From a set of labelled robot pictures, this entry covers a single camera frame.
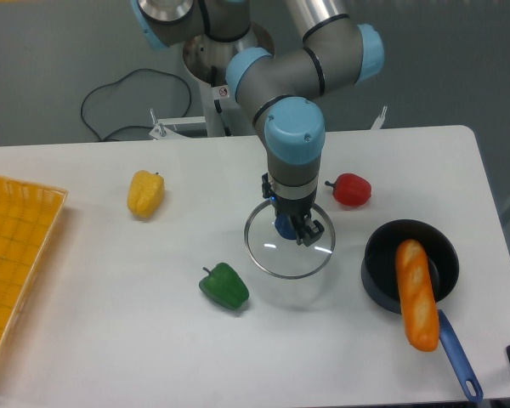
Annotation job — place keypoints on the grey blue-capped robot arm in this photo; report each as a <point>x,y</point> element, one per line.
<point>277,94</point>

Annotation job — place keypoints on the yellow woven basket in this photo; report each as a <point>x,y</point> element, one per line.
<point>28,214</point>

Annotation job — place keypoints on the yellow bell pepper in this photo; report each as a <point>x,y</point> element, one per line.
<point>145,194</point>

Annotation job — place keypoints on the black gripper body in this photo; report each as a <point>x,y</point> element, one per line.
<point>293,201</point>

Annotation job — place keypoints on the white table frame bracket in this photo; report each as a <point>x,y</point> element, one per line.
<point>192,127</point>

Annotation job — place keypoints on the orange baguette bread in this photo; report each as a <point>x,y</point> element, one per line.
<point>416,296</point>

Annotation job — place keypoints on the red bell pepper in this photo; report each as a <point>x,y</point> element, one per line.
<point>350,190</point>

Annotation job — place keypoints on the glass pot lid blue knob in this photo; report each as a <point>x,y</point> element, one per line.
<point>272,246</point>

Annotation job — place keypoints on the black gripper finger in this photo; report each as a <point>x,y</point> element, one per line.
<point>307,230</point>

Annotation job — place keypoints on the dark pot with blue handle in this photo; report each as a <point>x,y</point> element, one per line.
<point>378,277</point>

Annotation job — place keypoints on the green bell pepper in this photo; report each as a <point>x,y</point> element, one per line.
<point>223,286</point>

